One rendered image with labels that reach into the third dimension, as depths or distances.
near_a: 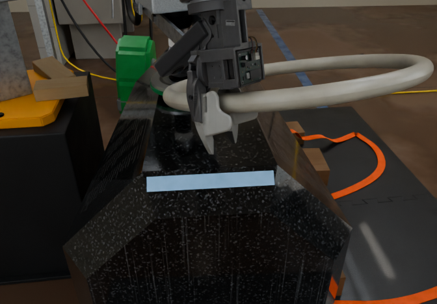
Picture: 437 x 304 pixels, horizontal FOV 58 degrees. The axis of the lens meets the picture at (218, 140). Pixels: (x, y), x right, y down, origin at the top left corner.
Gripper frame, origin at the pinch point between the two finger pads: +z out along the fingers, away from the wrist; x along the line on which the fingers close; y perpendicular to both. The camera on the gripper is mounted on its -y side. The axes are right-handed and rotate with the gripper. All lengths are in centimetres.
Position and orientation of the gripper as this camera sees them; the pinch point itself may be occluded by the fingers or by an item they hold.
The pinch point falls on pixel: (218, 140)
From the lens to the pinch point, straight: 60.4
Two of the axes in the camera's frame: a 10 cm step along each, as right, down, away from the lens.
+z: 1.2, 9.6, 2.6
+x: 6.0, -2.8, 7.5
